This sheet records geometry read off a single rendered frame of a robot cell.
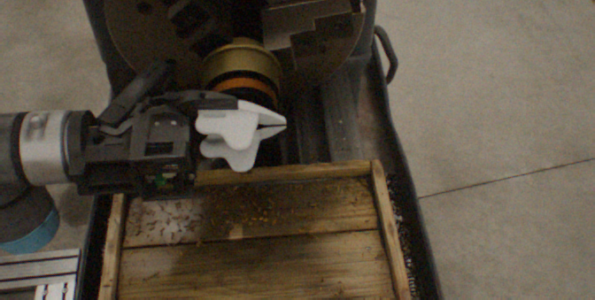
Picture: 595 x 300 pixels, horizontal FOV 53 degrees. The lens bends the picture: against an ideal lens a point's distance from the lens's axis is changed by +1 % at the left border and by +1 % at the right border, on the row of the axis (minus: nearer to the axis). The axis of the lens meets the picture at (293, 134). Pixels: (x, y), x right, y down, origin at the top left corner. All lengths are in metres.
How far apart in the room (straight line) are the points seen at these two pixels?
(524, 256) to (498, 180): 0.27
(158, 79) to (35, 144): 0.14
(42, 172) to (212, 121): 0.17
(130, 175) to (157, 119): 0.06
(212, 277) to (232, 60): 0.27
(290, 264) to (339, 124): 0.26
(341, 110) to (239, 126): 0.35
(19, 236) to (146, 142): 0.22
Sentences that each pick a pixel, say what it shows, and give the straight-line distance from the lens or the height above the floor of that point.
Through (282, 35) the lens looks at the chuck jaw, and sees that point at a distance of 0.68.
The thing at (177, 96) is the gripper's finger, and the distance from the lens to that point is 0.60.
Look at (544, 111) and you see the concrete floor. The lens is 2.26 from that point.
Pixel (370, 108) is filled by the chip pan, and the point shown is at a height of 0.54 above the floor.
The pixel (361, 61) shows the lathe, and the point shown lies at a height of 0.86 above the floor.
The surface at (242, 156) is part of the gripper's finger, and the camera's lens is 0.62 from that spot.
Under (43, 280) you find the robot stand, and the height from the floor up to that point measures 0.23.
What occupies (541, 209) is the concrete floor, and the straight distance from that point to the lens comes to 1.99.
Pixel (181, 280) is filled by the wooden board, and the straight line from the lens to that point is 0.75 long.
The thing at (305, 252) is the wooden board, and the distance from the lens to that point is 0.76.
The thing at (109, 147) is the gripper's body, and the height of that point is 1.09.
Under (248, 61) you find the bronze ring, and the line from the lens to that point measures 0.63.
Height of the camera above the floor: 1.55
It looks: 50 degrees down
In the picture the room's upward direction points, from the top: straight up
